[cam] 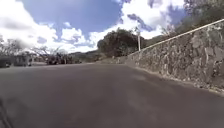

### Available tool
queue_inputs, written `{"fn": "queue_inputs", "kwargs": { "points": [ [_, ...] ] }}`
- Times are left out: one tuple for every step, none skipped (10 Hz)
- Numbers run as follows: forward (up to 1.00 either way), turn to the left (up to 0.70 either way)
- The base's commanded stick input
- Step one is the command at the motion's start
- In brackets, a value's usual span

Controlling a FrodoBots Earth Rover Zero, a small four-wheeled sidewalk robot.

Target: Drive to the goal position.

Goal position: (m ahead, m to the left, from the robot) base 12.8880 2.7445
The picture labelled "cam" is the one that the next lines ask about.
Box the large dark green tree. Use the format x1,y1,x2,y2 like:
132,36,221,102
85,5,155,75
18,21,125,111
96,27,146,58

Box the grey asphalt road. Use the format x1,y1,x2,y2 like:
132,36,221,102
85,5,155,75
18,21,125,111
0,62,224,128

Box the white pole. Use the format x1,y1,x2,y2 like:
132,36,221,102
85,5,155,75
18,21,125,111
136,27,142,53

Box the pale kerb strip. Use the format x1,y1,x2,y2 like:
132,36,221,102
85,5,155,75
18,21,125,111
124,63,224,98

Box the bare bushes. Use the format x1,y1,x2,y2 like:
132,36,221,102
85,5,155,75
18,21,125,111
0,35,83,69

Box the green hillside vegetation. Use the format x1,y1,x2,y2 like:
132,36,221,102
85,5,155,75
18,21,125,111
145,0,224,48

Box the grey stone wall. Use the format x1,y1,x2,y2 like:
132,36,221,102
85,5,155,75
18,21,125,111
114,18,224,90

